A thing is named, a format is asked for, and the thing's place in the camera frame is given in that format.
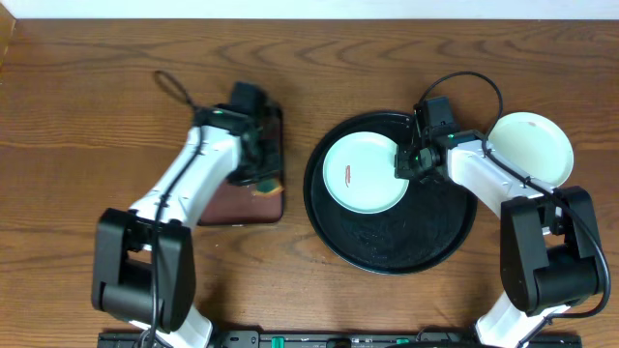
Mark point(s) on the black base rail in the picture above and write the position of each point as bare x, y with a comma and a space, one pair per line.
253, 339

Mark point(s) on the black round tray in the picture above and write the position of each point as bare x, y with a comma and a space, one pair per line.
427, 225

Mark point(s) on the black rectangular tray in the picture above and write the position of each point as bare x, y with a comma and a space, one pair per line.
233, 205

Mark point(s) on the light green plate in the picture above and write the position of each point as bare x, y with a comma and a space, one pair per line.
530, 140
359, 173

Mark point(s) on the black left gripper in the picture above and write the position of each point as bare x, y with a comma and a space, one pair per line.
267, 158

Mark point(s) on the orange green scrub sponge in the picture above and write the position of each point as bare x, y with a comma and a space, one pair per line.
268, 187

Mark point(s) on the yellow plate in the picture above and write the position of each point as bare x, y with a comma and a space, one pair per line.
555, 175

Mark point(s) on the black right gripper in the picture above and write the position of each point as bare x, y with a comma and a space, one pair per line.
402, 170

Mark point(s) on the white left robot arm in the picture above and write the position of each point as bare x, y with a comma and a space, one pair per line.
230, 167

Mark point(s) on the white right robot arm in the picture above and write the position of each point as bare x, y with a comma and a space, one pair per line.
552, 265

